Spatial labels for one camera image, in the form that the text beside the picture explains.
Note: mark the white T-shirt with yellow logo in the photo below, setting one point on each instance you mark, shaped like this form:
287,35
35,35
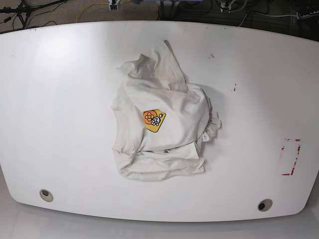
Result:
162,121

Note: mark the red tape rectangle marking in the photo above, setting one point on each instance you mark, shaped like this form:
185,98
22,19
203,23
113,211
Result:
288,156

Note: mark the black tripod stand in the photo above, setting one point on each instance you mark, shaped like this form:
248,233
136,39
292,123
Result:
23,11

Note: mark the white power strip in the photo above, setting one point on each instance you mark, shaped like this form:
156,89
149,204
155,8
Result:
308,12

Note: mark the right table cable grommet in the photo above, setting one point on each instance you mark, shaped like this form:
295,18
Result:
265,205

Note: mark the table cable grommet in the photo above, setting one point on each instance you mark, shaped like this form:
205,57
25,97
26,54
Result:
46,195
265,205

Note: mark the left table cable grommet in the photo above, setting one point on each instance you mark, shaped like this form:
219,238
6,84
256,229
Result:
46,195

